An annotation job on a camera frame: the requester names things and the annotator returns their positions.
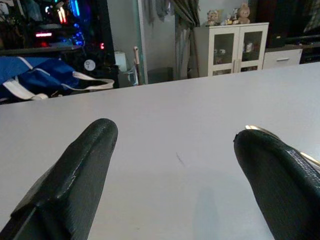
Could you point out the white drawer unit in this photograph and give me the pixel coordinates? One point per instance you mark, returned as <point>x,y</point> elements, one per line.
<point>282,53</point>

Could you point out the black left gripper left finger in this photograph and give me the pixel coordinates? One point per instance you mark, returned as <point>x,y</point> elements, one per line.
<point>70,190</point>

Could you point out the white cabinet with glass doors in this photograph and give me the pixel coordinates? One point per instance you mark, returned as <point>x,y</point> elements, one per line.
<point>236,30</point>

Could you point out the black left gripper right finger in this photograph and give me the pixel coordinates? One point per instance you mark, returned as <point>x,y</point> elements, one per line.
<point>285,190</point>

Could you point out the glass door with frame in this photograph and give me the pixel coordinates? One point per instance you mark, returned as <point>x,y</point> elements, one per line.
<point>160,42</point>

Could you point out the gold metal spoon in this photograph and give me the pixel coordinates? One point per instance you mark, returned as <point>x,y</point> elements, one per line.
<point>252,127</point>

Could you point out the computer with coloured lights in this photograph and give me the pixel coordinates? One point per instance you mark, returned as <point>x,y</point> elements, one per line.
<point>65,22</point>

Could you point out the brown teddy bear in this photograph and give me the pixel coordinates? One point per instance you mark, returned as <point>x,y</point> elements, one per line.
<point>243,12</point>

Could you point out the black case with round sticker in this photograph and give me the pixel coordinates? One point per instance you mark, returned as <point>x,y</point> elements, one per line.
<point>105,75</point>

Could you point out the grey curtain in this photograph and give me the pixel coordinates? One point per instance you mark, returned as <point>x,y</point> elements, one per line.
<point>185,15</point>

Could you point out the pale plush toy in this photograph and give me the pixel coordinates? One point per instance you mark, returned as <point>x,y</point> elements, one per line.
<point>212,17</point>

